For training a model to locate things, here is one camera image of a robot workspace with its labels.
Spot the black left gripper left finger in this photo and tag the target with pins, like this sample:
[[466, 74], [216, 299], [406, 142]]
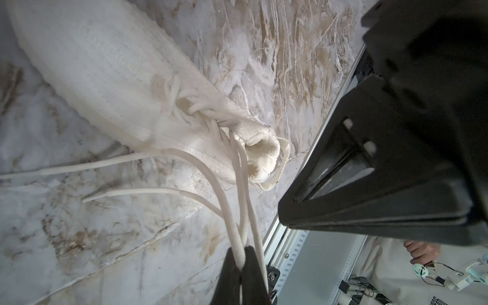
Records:
[[227, 291]]

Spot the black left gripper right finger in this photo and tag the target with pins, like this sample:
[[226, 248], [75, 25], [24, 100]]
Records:
[[254, 291]]

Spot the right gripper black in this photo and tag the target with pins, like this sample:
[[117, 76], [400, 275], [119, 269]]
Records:
[[370, 174]]

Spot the white sneaker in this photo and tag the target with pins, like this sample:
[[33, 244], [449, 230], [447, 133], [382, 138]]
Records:
[[127, 77]]

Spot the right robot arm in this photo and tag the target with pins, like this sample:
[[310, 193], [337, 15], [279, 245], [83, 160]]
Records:
[[432, 56]]

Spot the person hand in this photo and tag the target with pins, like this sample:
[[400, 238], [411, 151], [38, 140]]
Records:
[[422, 252]]

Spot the aluminium front rail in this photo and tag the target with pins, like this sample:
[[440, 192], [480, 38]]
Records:
[[312, 264]]

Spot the white device with cables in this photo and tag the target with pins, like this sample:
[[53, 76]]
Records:
[[455, 279]]

